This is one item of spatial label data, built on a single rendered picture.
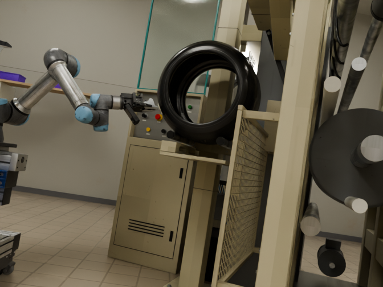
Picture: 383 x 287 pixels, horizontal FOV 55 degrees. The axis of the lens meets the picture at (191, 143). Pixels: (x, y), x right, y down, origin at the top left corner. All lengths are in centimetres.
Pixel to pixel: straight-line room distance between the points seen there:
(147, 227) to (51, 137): 354
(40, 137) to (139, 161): 345
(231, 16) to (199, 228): 135
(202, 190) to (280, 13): 110
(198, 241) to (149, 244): 52
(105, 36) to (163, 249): 412
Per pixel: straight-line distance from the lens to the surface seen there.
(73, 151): 588
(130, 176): 278
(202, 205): 231
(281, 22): 201
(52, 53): 202
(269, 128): 218
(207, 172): 230
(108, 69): 596
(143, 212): 273
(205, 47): 204
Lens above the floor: 74
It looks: 4 degrees up
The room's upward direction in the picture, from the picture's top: 9 degrees clockwise
